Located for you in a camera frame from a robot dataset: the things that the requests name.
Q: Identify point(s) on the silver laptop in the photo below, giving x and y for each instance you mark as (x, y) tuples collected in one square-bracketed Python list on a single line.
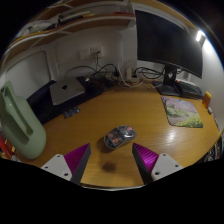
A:
[(66, 90)]

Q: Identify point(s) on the orange bottle with yellow cap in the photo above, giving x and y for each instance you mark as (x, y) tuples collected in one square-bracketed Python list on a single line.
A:
[(207, 100)]

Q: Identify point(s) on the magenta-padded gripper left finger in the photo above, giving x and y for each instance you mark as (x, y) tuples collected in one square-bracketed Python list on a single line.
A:
[(77, 159)]

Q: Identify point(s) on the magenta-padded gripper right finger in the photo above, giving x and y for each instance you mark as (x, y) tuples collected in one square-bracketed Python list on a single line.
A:
[(146, 159)]

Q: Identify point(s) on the white power strip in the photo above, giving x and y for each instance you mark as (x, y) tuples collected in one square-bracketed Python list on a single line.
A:
[(128, 78)]

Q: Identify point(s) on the small dark flat plate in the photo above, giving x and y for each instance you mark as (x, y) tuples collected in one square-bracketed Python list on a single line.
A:
[(71, 112)]

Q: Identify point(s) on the black keyboard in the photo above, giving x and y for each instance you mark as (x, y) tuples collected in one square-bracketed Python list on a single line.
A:
[(191, 89)]

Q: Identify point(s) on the black computer monitor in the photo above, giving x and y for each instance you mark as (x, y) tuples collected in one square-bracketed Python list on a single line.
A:
[(166, 43)]

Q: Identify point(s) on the floral landscape print mouse pad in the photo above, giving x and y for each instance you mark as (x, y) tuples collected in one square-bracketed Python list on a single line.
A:
[(181, 111)]

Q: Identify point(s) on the low shelf unit with items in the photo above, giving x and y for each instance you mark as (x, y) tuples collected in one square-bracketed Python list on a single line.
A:
[(217, 150)]

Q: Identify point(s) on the white wall socket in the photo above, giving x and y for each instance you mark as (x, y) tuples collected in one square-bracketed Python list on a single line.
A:
[(96, 51), (84, 53)]

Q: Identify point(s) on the black laptop stand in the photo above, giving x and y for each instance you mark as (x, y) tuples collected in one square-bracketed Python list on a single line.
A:
[(41, 106)]

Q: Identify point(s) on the transparent computer mouse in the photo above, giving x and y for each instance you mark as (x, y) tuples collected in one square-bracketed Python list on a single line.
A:
[(120, 137)]

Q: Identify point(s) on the sage green plastic chair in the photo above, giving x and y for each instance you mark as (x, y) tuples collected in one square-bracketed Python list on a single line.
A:
[(23, 130)]

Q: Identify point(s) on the wooden wall shelf unit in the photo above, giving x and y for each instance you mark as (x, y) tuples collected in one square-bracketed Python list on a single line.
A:
[(83, 23)]

